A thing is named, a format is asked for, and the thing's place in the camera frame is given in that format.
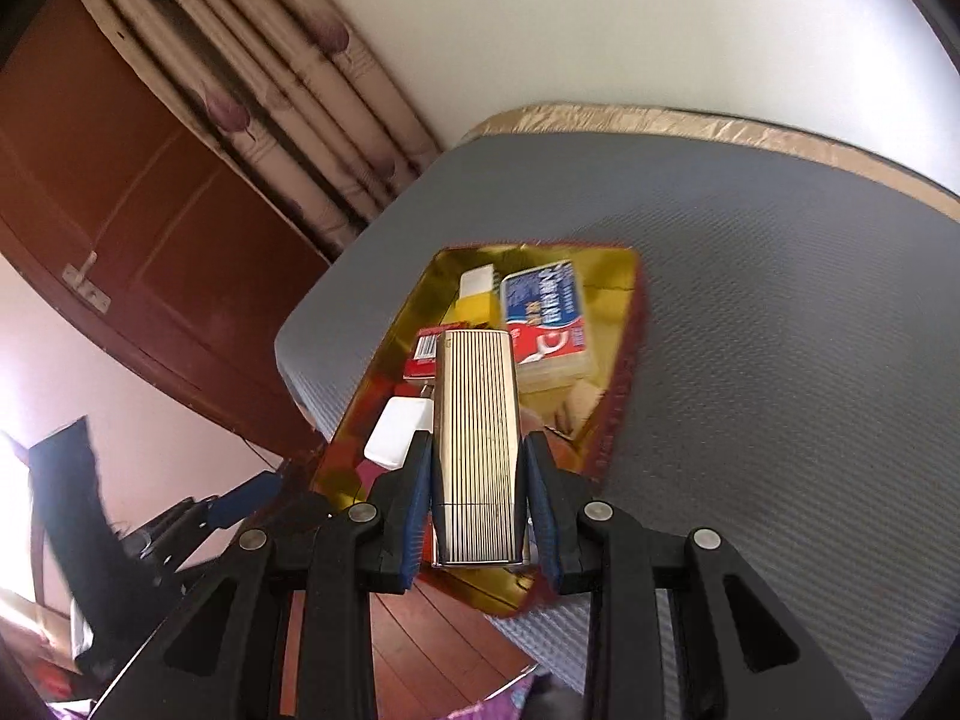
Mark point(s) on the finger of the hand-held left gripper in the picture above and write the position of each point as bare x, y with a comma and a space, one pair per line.
241, 499

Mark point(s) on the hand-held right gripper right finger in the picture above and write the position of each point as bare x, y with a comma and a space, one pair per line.
541, 517

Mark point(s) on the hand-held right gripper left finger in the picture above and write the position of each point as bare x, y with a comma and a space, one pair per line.
420, 517

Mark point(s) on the white rounded square box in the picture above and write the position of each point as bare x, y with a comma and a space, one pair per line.
396, 431

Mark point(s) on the gold striped metal case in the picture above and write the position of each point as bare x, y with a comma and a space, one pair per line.
478, 442

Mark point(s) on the gold tin tray red rim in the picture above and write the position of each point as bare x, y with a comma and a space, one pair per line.
592, 360

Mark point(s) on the red rectangular box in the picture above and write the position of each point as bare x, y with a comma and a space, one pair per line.
421, 356

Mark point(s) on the blue red tissue packet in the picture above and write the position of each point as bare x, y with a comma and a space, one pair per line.
546, 322

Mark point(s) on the purple patterned cloth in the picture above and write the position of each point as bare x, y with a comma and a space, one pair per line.
487, 705

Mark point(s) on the metal door latch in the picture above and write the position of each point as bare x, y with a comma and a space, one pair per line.
86, 283

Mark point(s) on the small white cube box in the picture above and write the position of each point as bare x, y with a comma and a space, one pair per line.
478, 282

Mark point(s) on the brown wooden door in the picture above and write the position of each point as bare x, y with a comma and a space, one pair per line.
150, 240

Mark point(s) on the grey textured mat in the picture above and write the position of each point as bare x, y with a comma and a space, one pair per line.
787, 352

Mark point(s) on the beige patterned curtain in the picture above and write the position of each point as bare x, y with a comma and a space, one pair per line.
285, 90

